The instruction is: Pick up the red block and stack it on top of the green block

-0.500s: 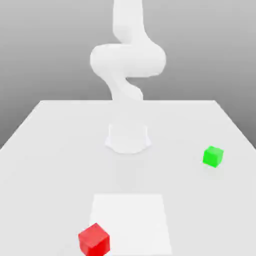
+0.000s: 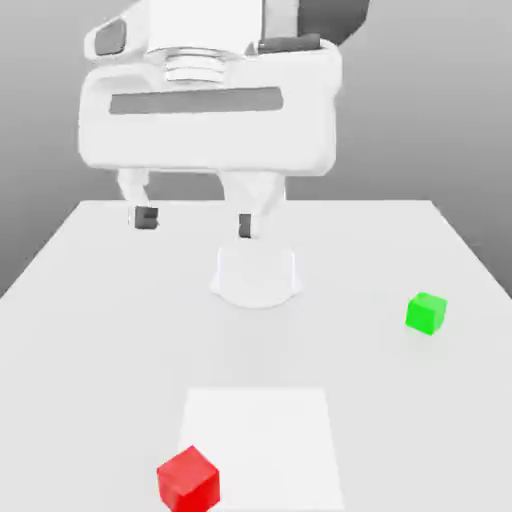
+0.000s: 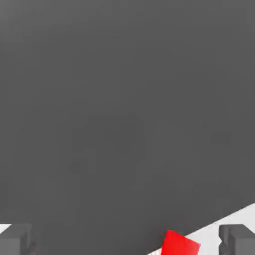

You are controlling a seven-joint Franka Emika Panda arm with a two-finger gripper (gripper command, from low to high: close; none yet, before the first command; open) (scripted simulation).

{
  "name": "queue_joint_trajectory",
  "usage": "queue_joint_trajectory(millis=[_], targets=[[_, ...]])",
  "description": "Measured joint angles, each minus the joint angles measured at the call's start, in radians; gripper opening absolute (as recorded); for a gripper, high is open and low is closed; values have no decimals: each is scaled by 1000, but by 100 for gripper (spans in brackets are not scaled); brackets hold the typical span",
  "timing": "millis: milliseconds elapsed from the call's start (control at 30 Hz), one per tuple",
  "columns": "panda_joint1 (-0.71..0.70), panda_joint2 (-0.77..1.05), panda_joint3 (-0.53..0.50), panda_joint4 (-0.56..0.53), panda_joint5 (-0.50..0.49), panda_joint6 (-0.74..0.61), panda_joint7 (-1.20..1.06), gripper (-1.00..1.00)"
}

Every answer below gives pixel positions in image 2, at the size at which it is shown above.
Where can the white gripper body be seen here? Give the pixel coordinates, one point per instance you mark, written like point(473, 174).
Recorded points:
point(208, 136)

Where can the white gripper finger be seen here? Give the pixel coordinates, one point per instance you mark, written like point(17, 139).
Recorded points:
point(254, 192)
point(138, 188)

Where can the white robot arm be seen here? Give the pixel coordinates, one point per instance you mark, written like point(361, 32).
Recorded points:
point(200, 24)

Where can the small green cube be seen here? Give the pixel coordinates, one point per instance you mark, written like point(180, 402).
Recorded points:
point(426, 314)

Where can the small red cube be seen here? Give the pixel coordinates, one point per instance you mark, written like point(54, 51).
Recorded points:
point(188, 480)

